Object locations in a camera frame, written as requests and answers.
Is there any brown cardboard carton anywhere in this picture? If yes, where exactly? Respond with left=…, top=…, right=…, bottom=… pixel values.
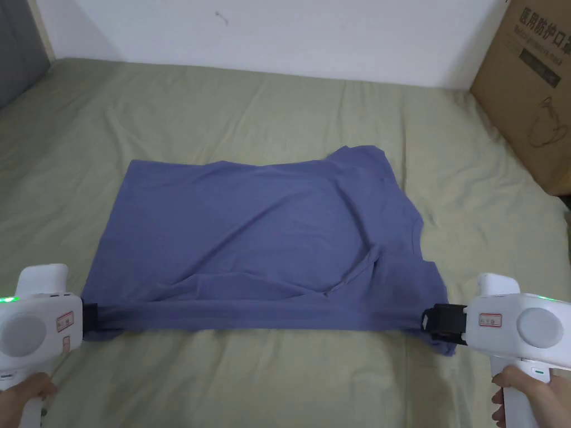
left=469, top=0, right=571, bottom=196

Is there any bed with pale green sheet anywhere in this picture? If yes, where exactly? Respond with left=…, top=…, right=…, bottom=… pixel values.
left=0, top=57, right=571, bottom=428

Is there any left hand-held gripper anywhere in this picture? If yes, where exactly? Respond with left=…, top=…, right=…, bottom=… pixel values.
left=0, top=263, right=99, bottom=428

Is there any person's left hand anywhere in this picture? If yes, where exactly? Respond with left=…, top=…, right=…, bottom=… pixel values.
left=0, top=372, right=59, bottom=428

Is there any blue shirt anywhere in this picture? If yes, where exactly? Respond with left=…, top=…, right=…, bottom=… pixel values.
left=83, top=144, right=458, bottom=357

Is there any grey padded headboard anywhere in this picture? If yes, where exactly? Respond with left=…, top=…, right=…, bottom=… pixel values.
left=0, top=0, right=51, bottom=110

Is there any person's right hand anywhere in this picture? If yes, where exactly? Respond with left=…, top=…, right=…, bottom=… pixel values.
left=491, top=365, right=571, bottom=428

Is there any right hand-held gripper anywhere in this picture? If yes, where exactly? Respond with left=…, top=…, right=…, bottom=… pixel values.
left=421, top=273, right=571, bottom=428

